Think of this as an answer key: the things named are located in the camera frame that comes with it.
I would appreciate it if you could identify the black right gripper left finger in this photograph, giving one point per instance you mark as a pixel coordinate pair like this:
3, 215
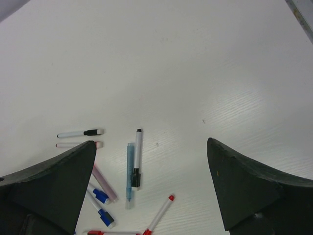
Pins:
46, 198

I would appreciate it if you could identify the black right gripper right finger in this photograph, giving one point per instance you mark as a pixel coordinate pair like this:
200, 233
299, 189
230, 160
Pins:
256, 199

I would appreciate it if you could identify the red cap whiteboard marker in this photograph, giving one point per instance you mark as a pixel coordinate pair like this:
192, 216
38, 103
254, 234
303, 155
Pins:
98, 144

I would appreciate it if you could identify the red marker with end cap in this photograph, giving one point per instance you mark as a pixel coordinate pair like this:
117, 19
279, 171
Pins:
160, 215

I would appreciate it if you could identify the pink highlighter pen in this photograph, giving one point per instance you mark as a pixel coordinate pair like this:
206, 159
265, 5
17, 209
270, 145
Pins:
107, 188

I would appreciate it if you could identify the blue highlighter pen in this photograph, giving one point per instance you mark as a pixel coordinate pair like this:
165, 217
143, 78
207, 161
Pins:
130, 165

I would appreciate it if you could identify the blue cap whiteboard marker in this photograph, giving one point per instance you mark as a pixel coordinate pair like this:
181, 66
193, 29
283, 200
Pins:
98, 194

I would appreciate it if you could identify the black cap whiteboard marker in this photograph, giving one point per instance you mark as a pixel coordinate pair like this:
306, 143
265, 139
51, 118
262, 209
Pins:
90, 132

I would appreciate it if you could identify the black marker beside highlighter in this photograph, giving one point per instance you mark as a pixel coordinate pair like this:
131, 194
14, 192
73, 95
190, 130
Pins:
136, 175

